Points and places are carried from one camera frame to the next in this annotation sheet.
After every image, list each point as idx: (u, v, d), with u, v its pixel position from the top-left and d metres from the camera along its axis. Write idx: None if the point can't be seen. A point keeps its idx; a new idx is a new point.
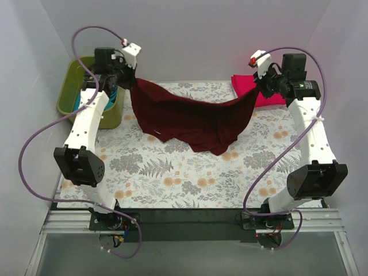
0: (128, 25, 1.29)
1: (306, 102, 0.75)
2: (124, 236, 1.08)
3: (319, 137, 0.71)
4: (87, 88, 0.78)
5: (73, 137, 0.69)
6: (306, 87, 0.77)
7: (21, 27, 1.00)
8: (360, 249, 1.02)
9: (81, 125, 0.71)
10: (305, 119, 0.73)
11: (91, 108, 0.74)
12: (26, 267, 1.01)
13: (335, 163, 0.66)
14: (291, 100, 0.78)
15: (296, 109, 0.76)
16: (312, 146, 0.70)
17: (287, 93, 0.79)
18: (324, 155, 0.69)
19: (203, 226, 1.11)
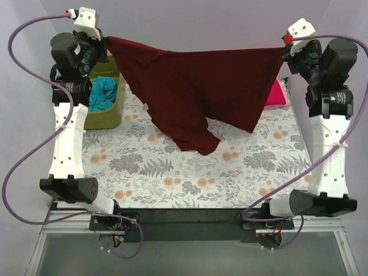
0: (128, 25, 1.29)
1: (332, 121, 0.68)
2: (124, 236, 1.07)
3: (335, 167, 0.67)
4: (61, 104, 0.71)
5: (58, 164, 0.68)
6: (338, 101, 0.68)
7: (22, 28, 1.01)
8: (360, 249, 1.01)
9: (64, 150, 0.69)
10: (326, 142, 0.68)
11: (71, 128, 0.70)
12: (26, 266, 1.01)
13: (346, 198, 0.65)
14: (316, 111, 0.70)
15: (320, 126, 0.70)
16: (325, 176, 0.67)
17: (314, 103, 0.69)
18: (337, 187, 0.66)
19: (204, 226, 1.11)
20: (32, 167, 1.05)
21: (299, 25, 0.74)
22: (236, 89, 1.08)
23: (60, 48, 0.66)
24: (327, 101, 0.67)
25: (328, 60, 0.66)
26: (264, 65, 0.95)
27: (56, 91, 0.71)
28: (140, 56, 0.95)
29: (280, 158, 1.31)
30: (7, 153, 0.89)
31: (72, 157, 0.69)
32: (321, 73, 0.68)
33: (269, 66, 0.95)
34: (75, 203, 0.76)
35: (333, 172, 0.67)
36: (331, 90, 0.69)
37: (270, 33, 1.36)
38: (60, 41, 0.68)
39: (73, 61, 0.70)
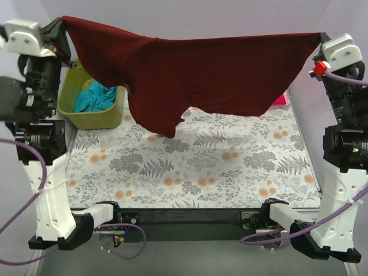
0: (127, 25, 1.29)
1: (348, 176, 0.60)
2: (124, 236, 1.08)
3: (344, 223, 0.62)
4: (30, 161, 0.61)
5: (45, 228, 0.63)
6: (361, 153, 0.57)
7: None
8: (360, 249, 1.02)
9: (47, 215, 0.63)
10: (337, 199, 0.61)
11: (49, 191, 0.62)
12: (26, 266, 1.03)
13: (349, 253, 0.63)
14: (336, 158, 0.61)
15: (334, 178, 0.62)
16: (330, 232, 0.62)
17: (333, 148, 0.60)
18: (342, 242, 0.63)
19: (203, 226, 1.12)
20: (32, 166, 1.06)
21: (341, 48, 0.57)
22: (244, 85, 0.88)
23: (6, 110, 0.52)
24: (347, 150, 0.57)
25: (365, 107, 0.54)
26: (284, 52, 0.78)
27: (19, 150, 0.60)
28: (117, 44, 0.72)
29: (280, 158, 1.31)
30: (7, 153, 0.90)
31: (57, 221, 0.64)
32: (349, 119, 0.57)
33: (292, 59, 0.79)
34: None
35: (341, 229, 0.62)
36: (356, 136, 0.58)
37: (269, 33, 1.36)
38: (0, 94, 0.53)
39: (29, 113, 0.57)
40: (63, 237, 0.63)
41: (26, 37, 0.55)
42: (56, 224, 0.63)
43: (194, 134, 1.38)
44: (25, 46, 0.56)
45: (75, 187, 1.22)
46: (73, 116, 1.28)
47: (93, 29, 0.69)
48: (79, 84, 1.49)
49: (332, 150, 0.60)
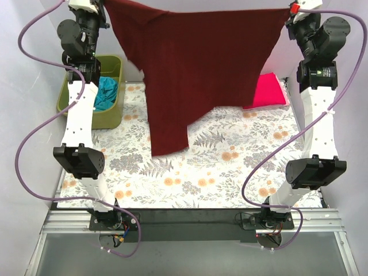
0: None
1: (319, 91, 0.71)
2: (124, 236, 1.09)
3: (326, 131, 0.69)
4: (74, 81, 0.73)
5: (71, 135, 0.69)
6: (324, 75, 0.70)
7: (20, 28, 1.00)
8: (360, 249, 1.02)
9: (76, 122, 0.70)
10: (314, 111, 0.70)
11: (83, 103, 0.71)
12: (26, 267, 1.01)
13: (336, 159, 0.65)
14: (306, 86, 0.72)
15: (307, 98, 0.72)
16: (314, 140, 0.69)
17: (302, 79, 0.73)
18: (328, 149, 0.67)
19: (204, 226, 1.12)
20: (33, 168, 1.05)
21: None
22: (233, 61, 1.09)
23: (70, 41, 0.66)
24: (314, 76, 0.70)
25: (322, 38, 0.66)
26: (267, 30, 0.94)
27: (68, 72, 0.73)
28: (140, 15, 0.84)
29: (280, 158, 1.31)
30: (7, 154, 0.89)
31: (84, 127, 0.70)
32: (313, 52, 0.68)
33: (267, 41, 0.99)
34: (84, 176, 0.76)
35: (323, 135, 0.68)
36: (319, 65, 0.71)
37: None
38: (67, 29, 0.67)
39: (80, 48, 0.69)
40: (84, 144, 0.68)
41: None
42: (82, 131, 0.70)
43: (194, 134, 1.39)
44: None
45: (75, 187, 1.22)
46: None
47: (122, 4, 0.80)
48: None
49: (303, 79, 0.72)
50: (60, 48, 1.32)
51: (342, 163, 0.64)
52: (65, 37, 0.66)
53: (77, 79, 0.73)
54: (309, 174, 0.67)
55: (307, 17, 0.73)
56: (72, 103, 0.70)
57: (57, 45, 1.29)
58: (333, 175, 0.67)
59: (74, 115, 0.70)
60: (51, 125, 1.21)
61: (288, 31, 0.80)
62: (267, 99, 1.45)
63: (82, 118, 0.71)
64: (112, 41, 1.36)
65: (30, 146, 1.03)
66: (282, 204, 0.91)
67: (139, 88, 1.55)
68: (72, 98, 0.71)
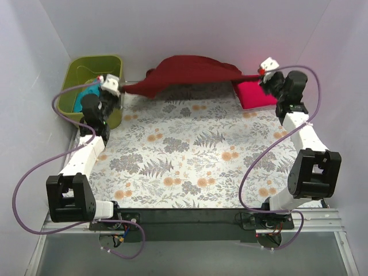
0: (126, 23, 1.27)
1: (295, 114, 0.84)
2: (124, 236, 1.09)
3: (311, 133, 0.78)
4: (85, 135, 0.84)
5: (70, 167, 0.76)
6: (296, 108, 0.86)
7: (20, 29, 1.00)
8: (360, 249, 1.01)
9: (79, 158, 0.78)
10: (296, 124, 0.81)
11: (89, 146, 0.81)
12: (26, 267, 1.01)
13: (329, 151, 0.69)
14: (284, 118, 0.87)
15: (288, 120, 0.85)
16: (304, 140, 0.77)
17: (280, 113, 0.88)
18: (317, 146, 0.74)
19: (204, 226, 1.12)
20: (33, 167, 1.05)
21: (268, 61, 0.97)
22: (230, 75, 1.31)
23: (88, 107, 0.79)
24: (289, 110, 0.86)
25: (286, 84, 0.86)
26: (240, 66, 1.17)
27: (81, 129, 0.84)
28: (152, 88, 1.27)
29: (280, 158, 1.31)
30: (7, 153, 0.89)
31: (84, 163, 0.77)
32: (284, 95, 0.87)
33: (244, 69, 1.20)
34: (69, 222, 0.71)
35: (309, 136, 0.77)
36: (292, 102, 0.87)
37: (270, 34, 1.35)
38: (88, 99, 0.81)
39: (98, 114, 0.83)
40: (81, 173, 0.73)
41: (114, 80, 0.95)
42: (81, 165, 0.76)
43: (194, 134, 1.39)
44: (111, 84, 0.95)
45: None
46: (73, 116, 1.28)
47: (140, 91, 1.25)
48: (79, 81, 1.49)
49: (280, 114, 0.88)
50: (59, 49, 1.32)
51: (337, 153, 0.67)
52: (85, 103, 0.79)
53: (89, 134, 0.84)
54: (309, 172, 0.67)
55: (273, 76, 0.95)
56: (79, 145, 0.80)
57: (57, 45, 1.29)
58: (333, 173, 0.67)
59: (79, 154, 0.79)
60: (50, 125, 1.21)
61: (263, 89, 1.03)
62: (267, 99, 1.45)
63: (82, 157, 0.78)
64: (111, 41, 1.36)
65: (30, 145, 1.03)
66: (282, 210, 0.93)
67: None
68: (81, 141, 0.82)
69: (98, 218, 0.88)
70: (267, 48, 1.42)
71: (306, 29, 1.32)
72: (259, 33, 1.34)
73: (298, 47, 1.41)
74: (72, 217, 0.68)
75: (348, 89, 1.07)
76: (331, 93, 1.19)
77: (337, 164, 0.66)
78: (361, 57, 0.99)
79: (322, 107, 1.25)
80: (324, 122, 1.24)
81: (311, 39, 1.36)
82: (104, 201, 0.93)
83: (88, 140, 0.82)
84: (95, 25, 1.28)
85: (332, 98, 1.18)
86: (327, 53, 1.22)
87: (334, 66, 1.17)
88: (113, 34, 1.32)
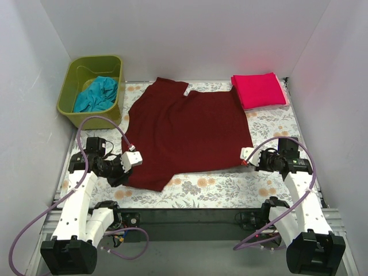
0: (126, 23, 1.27)
1: (299, 176, 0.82)
2: (124, 236, 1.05)
3: (314, 208, 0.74)
4: (75, 171, 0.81)
5: (62, 225, 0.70)
6: (299, 163, 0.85)
7: (20, 28, 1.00)
8: (360, 249, 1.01)
9: (71, 213, 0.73)
10: (299, 191, 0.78)
11: (80, 191, 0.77)
12: (26, 266, 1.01)
13: (333, 234, 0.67)
14: (286, 173, 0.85)
15: (291, 181, 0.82)
16: (306, 215, 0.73)
17: (283, 168, 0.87)
18: (320, 225, 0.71)
19: (203, 226, 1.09)
20: (33, 168, 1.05)
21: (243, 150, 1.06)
22: (222, 125, 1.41)
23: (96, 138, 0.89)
24: (290, 161, 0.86)
25: (280, 149, 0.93)
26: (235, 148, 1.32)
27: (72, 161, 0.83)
28: (152, 132, 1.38)
29: None
30: (8, 153, 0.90)
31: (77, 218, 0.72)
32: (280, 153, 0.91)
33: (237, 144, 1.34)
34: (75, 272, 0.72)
35: (313, 211, 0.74)
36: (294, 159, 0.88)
37: (270, 33, 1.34)
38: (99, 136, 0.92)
39: (98, 148, 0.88)
40: (76, 236, 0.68)
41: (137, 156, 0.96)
42: (75, 222, 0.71)
43: None
44: (131, 155, 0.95)
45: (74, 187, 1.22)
46: (73, 116, 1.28)
47: (141, 140, 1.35)
48: (79, 81, 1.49)
49: (282, 168, 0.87)
50: (60, 49, 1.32)
51: (340, 238, 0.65)
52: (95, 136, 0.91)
53: (77, 168, 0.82)
54: (311, 255, 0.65)
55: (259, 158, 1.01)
56: (70, 192, 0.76)
57: (56, 45, 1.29)
58: (336, 257, 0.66)
59: (71, 206, 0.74)
60: (51, 126, 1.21)
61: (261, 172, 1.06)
62: (267, 99, 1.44)
63: (72, 213, 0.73)
64: (111, 41, 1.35)
65: (29, 146, 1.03)
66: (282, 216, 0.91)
67: (139, 88, 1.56)
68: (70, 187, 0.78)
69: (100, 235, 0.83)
70: (267, 48, 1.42)
71: (306, 27, 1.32)
72: (259, 33, 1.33)
73: (297, 46, 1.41)
74: (75, 271, 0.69)
75: (348, 89, 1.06)
76: (331, 93, 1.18)
77: (341, 249, 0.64)
78: (361, 57, 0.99)
79: (322, 107, 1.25)
80: (324, 122, 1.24)
81: (311, 39, 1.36)
82: (98, 212, 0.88)
83: (80, 181, 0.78)
84: (95, 25, 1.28)
85: (332, 98, 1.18)
86: (327, 52, 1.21)
87: (334, 66, 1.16)
88: (112, 34, 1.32)
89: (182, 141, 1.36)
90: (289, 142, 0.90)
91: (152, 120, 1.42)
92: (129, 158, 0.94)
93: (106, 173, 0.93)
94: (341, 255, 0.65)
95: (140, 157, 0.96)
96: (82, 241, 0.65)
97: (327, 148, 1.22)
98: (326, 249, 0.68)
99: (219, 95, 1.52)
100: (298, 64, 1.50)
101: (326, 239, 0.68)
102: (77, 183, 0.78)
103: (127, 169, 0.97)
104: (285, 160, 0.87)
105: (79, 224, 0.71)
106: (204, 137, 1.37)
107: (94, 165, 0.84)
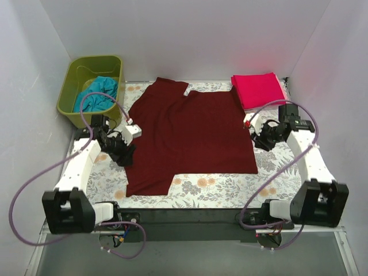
0: (126, 23, 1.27)
1: (301, 133, 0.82)
2: (124, 236, 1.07)
3: (316, 160, 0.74)
4: (80, 138, 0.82)
5: (65, 180, 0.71)
6: (302, 123, 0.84)
7: (20, 28, 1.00)
8: (360, 249, 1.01)
9: (75, 168, 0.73)
10: (301, 146, 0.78)
11: (85, 153, 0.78)
12: (26, 267, 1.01)
13: (336, 182, 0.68)
14: (289, 133, 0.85)
15: (294, 140, 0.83)
16: (309, 167, 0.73)
17: (285, 130, 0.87)
18: (324, 175, 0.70)
19: (203, 226, 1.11)
20: (33, 168, 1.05)
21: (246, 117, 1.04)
22: (222, 125, 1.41)
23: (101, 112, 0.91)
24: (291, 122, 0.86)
25: (280, 115, 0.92)
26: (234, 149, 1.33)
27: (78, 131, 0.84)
28: (152, 132, 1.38)
29: (280, 158, 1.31)
30: (8, 153, 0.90)
31: (80, 174, 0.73)
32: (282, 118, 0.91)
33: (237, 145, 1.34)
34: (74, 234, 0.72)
35: (315, 163, 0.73)
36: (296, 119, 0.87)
37: (270, 33, 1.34)
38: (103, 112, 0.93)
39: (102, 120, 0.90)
40: (77, 187, 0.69)
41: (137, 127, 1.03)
42: (77, 177, 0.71)
43: None
44: (131, 127, 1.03)
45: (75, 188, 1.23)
46: (74, 116, 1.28)
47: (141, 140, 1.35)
48: (79, 81, 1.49)
49: (285, 130, 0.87)
50: (60, 49, 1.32)
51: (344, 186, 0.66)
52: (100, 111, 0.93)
53: None
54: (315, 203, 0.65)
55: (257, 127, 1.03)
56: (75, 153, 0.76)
57: (56, 45, 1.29)
58: (340, 204, 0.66)
59: (74, 163, 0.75)
60: (51, 126, 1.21)
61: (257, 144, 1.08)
62: (266, 99, 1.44)
63: (76, 168, 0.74)
64: (111, 41, 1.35)
65: (29, 145, 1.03)
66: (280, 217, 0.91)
67: (139, 88, 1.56)
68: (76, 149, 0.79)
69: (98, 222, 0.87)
70: (267, 48, 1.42)
71: (306, 28, 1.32)
72: (258, 32, 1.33)
73: (297, 46, 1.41)
74: (71, 229, 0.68)
75: (348, 89, 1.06)
76: (331, 92, 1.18)
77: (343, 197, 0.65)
78: (361, 57, 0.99)
79: (322, 106, 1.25)
80: (324, 122, 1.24)
81: (311, 39, 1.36)
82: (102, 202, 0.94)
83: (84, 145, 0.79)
84: (95, 25, 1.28)
85: (332, 98, 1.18)
86: (327, 52, 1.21)
87: (334, 66, 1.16)
88: (112, 34, 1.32)
89: (182, 140, 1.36)
90: (290, 107, 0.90)
91: (152, 119, 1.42)
92: (129, 130, 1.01)
93: (110, 149, 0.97)
94: (342, 203, 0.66)
95: (140, 129, 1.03)
96: (81, 193, 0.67)
97: (326, 148, 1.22)
98: (329, 200, 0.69)
99: (219, 95, 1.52)
100: (298, 65, 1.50)
101: (330, 188, 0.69)
102: (83, 146, 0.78)
103: (129, 142, 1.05)
104: (287, 121, 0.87)
105: (80, 179, 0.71)
106: (204, 137, 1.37)
107: (98, 137, 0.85)
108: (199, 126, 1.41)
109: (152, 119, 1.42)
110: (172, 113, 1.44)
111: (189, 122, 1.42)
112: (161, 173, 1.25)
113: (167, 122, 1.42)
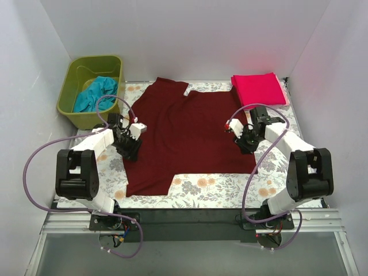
0: (126, 23, 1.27)
1: (275, 125, 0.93)
2: (124, 236, 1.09)
3: (294, 138, 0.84)
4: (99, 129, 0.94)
5: (81, 145, 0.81)
6: (272, 119, 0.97)
7: (20, 30, 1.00)
8: (360, 249, 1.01)
9: (91, 140, 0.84)
10: (278, 131, 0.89)
11: (100, 134, 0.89)
12: (26, 267, 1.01)
13: (317, 149, 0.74)
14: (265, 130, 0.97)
15: (271, 132, 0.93)
16: (290, 144, 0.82)
17: (260, 128, 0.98)
18: (304, 146, 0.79)
19: (203, 226, 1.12)
20: (33, 168, 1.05)
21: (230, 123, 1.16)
22: (222, 125, 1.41)
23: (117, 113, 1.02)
24: (264, 120, 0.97)
25: (253, 117, 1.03)
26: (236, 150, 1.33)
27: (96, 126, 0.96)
28: (152, 133, 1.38)
29: (280, 158, 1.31)
30: (8, 153, 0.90)
31: (94, 144, 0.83)
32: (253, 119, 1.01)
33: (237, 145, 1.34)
34: (75, 199, 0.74)
35: (293, 140, 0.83)
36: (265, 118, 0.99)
37: (270, 33, 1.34)
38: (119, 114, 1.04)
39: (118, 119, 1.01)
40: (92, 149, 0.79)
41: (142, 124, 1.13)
42: (92, 145, 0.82)
43: None
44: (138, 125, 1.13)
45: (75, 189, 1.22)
46: (74, 116, 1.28)
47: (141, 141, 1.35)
48: (79, 81, 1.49)
49: (260, 129, 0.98)
50: (60, 49, 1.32)
51: (324, 149, 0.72)
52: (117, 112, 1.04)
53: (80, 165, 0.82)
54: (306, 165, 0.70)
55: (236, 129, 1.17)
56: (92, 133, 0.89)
57: (56, 45, 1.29)
58: (328, 168, 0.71)
59: (91, 137, 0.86)
60: (52, 126, 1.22)
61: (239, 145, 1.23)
62: (266, 99, 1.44)
63: (92, 140, 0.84)
64: (111, 41, 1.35)
65: (30, 146, 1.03)
66: (283, 211, 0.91)
67: (139, 88, 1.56)
68: (94, 131, 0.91)
69: (98, 208, 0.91)
70: (267, 48, 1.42)
71: (307, 28, 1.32)
72: (258, 33, 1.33)
73: (297, 46, 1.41)
74: (76, 192, 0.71)
75: (348, 89, 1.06)
76: (331, 92, 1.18)
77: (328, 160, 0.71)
78: (361, 57, 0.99)
79: (322, 106, 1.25)
80: (324, 122, 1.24)
81: (311, 39, 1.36)
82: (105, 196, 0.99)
83: (100, 130, 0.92)
84: (95, 25, 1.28)
85: (332, 98, 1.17)
86: (327, 52, 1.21)
87: (334, 66, 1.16)
88: (113, 34, 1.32)
89: (182, 141, 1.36)
90: (259, 108, 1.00)
91: (152, 120, 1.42)
92: (137, 126, 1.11)
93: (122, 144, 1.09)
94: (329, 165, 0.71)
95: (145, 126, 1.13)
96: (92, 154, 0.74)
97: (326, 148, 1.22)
98: (317, 168, 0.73)
99: (220, 96, 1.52)
100: (298, 65, 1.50)
101: (315, 156, 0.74)
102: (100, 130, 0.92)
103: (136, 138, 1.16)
104: (259, 121, 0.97)
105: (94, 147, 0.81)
106: (205, 138, 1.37)
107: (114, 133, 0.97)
108: (199, 127, 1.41)
109: (152, 121, 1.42)
110: (171, 114, 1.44)
111: (189, 122, 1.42)
112: (161, 173, 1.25)
113: (167, 123, 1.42)
